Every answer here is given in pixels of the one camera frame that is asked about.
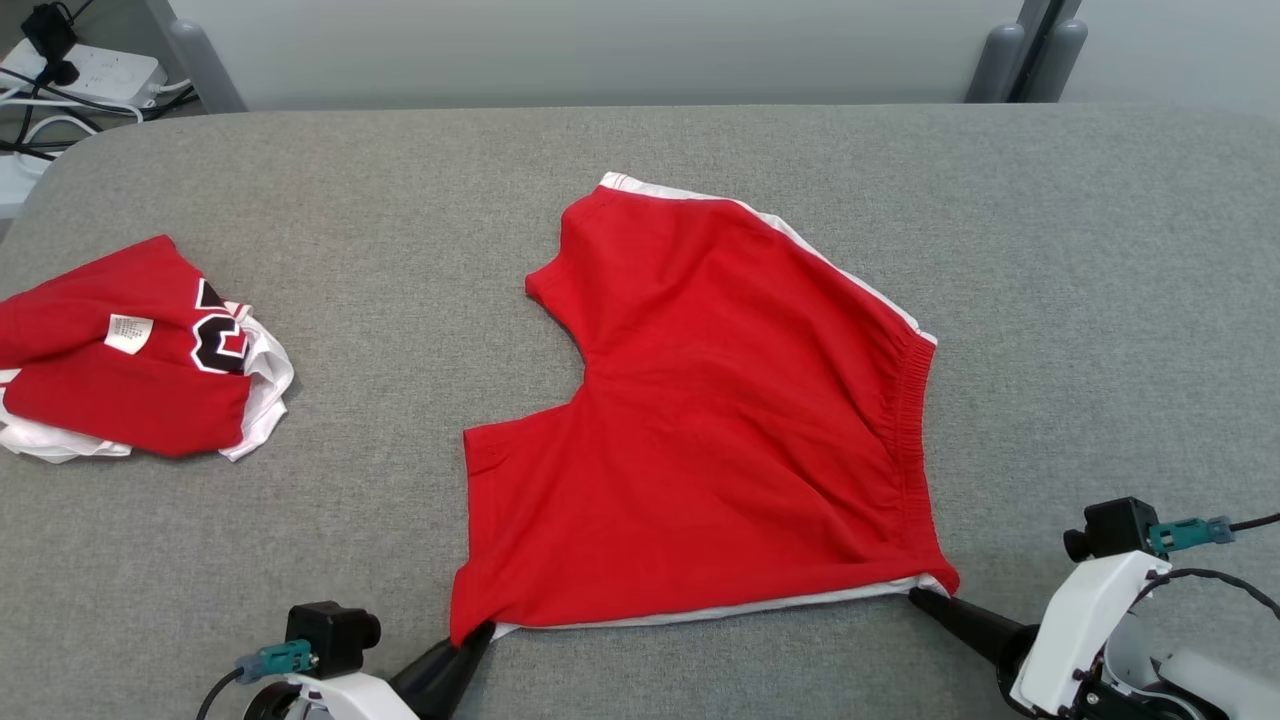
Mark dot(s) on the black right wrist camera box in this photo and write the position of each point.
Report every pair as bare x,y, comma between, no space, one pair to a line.
1115,528

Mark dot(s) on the teal right camera connector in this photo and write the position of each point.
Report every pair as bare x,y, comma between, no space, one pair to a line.
1185,535

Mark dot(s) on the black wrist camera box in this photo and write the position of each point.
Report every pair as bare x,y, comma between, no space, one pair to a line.
1115,528
330,635

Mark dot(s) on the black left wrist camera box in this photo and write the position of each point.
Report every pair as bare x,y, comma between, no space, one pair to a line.
330,635

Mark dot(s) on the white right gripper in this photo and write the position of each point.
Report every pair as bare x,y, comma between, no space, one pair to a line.
1085,620

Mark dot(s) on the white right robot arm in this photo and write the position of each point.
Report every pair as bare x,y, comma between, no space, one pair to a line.
1210,680

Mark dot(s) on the grey partition post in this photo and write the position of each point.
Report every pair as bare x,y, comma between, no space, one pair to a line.
205,70
995,70
1060,65

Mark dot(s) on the black plug adapter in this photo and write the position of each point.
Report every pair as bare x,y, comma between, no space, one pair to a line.
45,25

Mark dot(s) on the white power strip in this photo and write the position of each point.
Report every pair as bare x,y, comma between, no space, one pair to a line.
100,72

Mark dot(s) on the red shorts with white stripe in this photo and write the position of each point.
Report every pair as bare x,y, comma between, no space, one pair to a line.
720,420

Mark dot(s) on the teal camera connector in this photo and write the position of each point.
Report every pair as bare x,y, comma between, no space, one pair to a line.
1185,535
280,660

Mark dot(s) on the red jersey with number print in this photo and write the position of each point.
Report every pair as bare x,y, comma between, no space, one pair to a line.
120,400

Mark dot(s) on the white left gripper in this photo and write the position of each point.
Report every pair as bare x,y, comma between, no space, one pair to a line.
350,700

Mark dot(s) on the teal left camera connector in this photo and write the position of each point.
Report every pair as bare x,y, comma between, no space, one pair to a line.
280,660

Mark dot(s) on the white plastic box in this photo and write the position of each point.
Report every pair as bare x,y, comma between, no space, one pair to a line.
15,185

